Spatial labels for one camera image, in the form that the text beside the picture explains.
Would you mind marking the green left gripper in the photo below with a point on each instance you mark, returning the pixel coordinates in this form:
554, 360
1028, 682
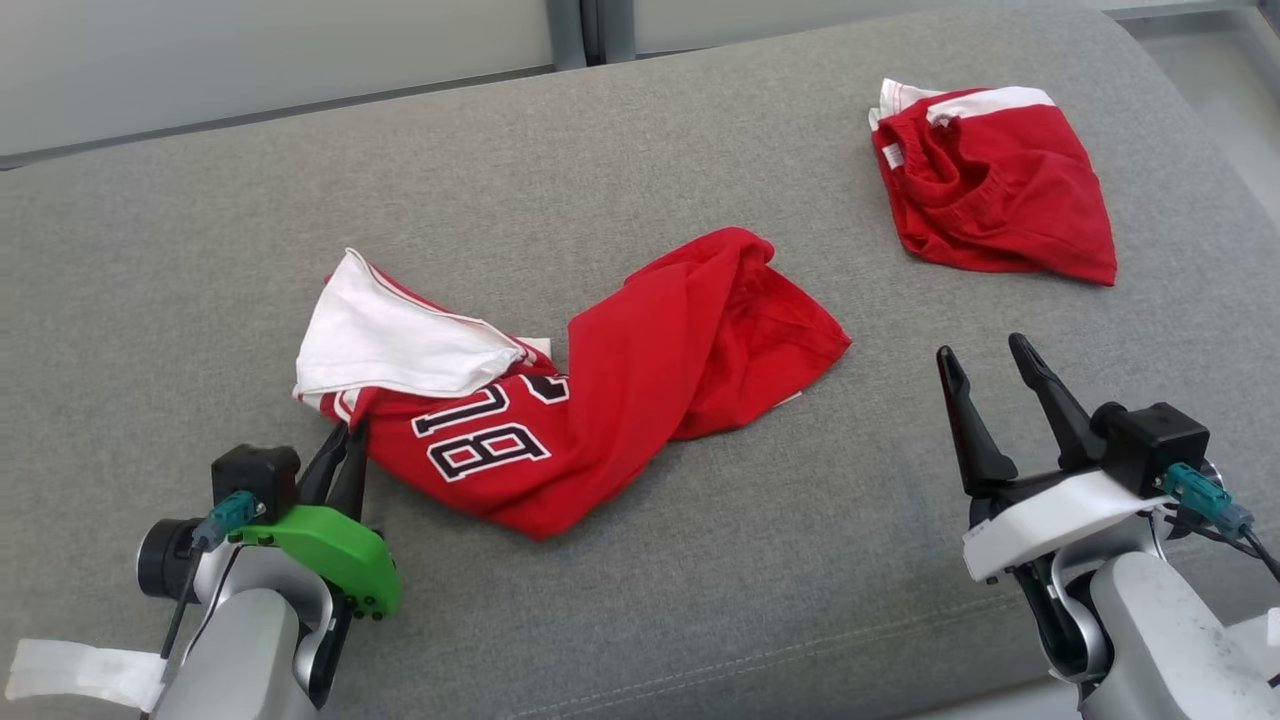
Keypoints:
340, 555

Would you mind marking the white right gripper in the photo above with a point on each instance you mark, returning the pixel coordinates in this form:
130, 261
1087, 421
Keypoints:
1050, 520

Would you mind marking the red shorts with white trim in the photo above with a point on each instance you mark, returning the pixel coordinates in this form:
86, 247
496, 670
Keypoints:
1010, 190

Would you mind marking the red jersey with number print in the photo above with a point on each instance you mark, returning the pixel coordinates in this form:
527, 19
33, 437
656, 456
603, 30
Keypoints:
640, 370

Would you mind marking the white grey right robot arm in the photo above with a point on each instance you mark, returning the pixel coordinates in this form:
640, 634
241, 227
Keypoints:
1160, 630

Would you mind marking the grey fabric sofa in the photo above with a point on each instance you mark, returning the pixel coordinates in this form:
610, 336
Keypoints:
200, 250

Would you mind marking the white tape tag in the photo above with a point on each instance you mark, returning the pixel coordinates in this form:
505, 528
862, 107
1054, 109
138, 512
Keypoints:
1274, 628
80, 672

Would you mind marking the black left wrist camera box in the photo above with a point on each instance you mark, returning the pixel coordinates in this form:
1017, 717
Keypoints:
255, 480

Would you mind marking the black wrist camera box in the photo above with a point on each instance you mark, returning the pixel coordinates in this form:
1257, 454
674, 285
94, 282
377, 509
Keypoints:
255, 480
1150, 445

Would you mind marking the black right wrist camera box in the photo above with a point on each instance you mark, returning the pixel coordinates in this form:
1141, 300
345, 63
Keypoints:
1150, 445

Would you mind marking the grey double partition post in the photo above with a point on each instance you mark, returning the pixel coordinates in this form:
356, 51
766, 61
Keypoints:
590, 30

